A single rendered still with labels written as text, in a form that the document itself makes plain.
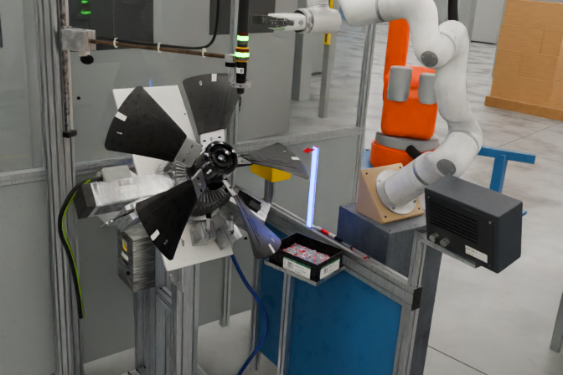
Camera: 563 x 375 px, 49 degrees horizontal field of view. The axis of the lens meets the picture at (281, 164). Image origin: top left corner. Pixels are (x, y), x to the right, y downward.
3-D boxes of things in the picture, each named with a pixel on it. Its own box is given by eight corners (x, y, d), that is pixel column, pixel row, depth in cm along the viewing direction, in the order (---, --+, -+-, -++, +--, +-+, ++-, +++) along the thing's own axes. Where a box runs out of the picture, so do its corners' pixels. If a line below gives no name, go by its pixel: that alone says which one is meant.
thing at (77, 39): (59, 51, 216) (58, 26, 214) (71, 48, 222) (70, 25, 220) (84, 53, 213) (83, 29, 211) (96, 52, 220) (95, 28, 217)
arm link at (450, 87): (439, 169, 214) (456, 146, 224) (472, 173, 206) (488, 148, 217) (416, 35, 190) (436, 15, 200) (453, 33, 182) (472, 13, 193)
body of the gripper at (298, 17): (309, 33, 206) (282, 34, 200) (291, 30, 214) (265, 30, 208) (311, 11, 204) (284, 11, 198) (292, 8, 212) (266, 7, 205)
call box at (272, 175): (249, 174, 262) (250, 151, 259) (268, 171, 268) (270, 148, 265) (271, 186, 250) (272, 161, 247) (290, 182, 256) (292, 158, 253)
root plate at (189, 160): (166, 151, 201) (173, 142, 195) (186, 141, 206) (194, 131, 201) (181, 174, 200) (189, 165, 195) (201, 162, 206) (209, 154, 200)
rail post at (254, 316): (248, 367, 292) (255, 215, 268) (255, 364, 294) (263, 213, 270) (252, 372, 289) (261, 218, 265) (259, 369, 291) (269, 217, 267)
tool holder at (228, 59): (220, 85, 200) (222, 55, 197) (229, 82, 206) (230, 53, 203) (246, 89, 197) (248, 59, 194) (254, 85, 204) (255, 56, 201)
